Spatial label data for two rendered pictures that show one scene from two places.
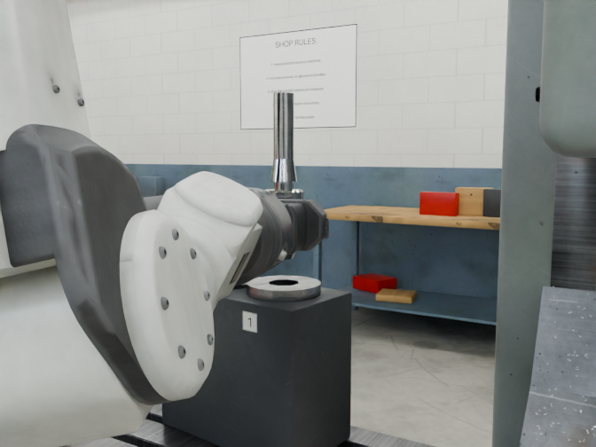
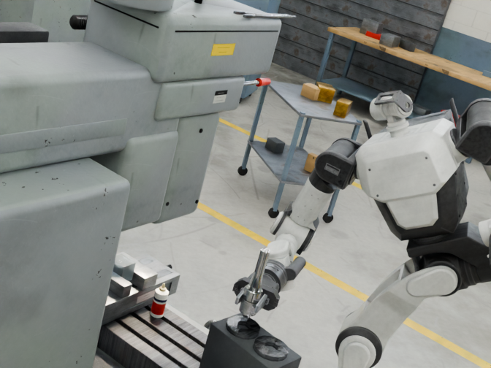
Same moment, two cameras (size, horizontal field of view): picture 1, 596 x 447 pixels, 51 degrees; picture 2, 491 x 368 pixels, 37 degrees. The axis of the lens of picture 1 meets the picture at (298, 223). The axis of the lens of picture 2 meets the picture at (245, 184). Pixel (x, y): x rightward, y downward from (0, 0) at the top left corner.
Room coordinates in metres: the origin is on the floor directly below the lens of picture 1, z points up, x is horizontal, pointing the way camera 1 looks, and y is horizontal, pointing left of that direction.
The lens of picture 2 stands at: (2.40, -0.07, 2.19)
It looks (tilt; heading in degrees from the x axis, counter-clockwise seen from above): 21 degrees down; 180
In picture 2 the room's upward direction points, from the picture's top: 15 degrees clockwise
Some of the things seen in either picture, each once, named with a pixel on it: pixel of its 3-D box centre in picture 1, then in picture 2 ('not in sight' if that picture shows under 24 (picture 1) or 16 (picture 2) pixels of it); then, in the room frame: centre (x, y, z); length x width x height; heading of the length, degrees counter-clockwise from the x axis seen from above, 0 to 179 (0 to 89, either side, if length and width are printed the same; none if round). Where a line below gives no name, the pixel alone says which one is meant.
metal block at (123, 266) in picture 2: not in sight; (120, 269); (0.47, -0.36, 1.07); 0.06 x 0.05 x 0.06; 60
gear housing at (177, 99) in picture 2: not in sight; (169, 82); (0.54, -0.33, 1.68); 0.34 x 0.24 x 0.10; 149
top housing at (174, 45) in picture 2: not in sight; (187, 32); (0.52, -0.32, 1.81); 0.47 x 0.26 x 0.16; 149
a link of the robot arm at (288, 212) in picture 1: (257, 231); (262, 287); (0.65, 0.04, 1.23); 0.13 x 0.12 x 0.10; 74
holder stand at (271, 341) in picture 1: (253, 355); (248, 366); (0.77, 0.06, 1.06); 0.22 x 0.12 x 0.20; 52
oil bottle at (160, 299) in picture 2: not in sight; (160, 299); (0.48, -0.23, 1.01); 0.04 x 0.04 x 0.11
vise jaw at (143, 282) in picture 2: not in sight; (132, 270); (0.42, -0.34, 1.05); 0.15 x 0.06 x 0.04; 60
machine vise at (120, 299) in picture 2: not in sight; (124, 282); (0.45, -0.35, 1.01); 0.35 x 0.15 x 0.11; 150
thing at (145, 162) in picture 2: not in sight; (112, 164); (0.67, -0.41, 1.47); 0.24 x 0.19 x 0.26; 59
